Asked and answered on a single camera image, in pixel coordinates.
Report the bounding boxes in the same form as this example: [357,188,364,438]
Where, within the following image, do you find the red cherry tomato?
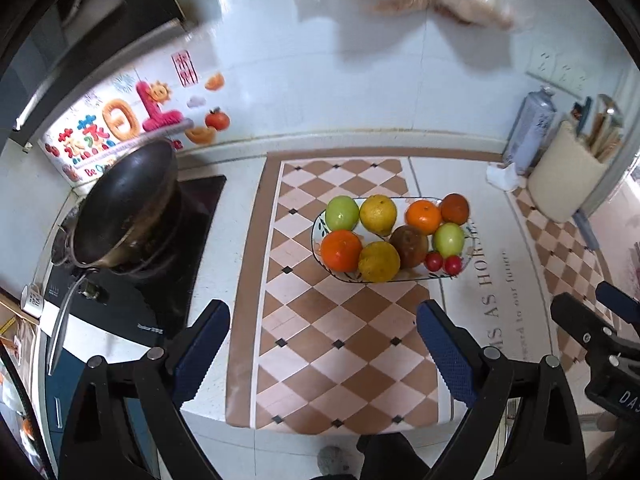
[444,255,463,276]
[424,250,444,273]

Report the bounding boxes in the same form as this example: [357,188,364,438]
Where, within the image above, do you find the green apple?
[433,222,465,259]
[326,195,359,231]

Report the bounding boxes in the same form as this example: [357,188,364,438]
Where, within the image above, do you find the dark red apple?
[390,226,430,269]

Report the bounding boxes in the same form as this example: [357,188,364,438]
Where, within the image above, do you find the yellow orange citrus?
[358,242,400,283]

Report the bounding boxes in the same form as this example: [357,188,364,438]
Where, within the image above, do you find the brownish orange fruit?
[439,193,470,226]

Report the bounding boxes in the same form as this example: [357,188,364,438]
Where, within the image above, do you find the orange tangerine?
[320,230,362,273]
[405,200,442,235]

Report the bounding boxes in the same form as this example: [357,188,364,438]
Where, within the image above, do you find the yellow lemon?
[359,194,397,236]

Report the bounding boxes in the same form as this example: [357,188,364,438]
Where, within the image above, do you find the blue flat knife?
[573,209,600,252]

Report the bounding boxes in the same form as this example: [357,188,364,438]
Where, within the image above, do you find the cream utensil holder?
[527,120,608,223]

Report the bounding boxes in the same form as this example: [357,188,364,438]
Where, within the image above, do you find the black gas stove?
[70,176,227,347]

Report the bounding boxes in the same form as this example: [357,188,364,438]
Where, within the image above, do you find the white crumpled tissue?
[486,164,520,192]

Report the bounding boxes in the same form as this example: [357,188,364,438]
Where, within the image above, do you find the checkered brown table mat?
[224,155,606,434]

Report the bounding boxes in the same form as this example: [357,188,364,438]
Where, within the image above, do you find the grey spray can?
[502,87,556,176]

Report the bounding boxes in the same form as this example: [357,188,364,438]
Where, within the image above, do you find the metal ladle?
[596,93,624,140]

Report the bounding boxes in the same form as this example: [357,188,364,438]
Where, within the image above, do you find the black frying pan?
[46,140,178,376]

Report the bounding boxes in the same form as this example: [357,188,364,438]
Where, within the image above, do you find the black range hood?
[1,0,186,146]

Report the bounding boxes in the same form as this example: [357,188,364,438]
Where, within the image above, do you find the white wall power sockets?
[526,44,589,98]

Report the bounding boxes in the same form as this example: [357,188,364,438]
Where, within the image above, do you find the colourful wall sticker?
[38,48,230,183]

